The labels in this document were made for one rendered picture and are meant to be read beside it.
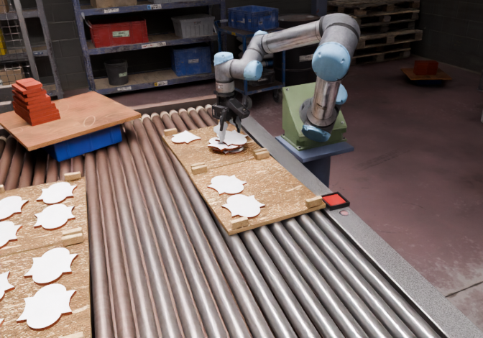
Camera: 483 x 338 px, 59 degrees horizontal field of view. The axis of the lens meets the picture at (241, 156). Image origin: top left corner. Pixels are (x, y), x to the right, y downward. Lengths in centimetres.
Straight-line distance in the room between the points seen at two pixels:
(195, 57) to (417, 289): 506
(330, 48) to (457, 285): 172
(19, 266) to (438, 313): 110
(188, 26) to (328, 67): 451
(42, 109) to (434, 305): 167
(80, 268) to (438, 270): 206
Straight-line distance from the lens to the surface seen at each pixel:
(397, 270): 127
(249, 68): 165
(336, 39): 142
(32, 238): 148
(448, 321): 118
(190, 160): 176
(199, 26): 588
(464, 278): 279
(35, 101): 206
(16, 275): 135
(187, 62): 593
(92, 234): 145
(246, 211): 140
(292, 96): 201
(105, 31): 562
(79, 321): 115
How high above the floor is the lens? 172
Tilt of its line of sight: 26 degrees down
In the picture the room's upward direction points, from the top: 2 degrees counter-clockwise
